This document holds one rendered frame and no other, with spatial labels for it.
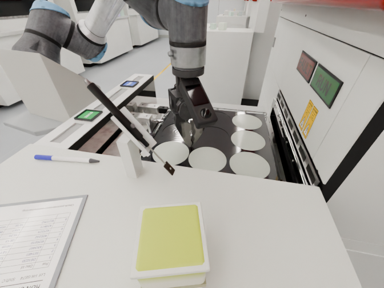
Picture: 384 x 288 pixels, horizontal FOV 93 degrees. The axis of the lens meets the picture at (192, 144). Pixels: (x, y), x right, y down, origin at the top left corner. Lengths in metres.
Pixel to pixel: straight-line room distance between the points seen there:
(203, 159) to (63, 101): 0.61
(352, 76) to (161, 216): 0.34
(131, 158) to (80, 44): 0.73
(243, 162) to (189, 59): 0.28
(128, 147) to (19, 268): 0.20
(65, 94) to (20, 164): 0.43
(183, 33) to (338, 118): 0.30
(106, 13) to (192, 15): 0.57
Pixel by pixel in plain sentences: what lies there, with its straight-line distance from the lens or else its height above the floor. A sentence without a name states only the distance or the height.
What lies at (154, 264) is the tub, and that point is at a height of 1.03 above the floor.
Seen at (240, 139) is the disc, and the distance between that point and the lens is 0.57.
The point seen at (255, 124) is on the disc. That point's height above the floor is 0.90.
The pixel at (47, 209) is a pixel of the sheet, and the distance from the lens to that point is 0.38.
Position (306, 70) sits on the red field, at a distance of 0.56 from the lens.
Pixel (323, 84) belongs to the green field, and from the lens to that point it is 0.45.
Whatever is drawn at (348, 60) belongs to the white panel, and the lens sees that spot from 0.41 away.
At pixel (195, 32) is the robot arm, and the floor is 1.18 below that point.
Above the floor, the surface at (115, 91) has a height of 0.96.
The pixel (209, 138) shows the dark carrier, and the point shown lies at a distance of 0.56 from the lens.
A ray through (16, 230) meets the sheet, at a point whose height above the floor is 0.97.
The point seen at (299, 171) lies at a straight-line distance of 0.46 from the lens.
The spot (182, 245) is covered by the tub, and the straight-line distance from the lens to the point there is 0.21.
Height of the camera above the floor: 1.23
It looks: 38 degrees down
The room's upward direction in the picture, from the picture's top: straight up
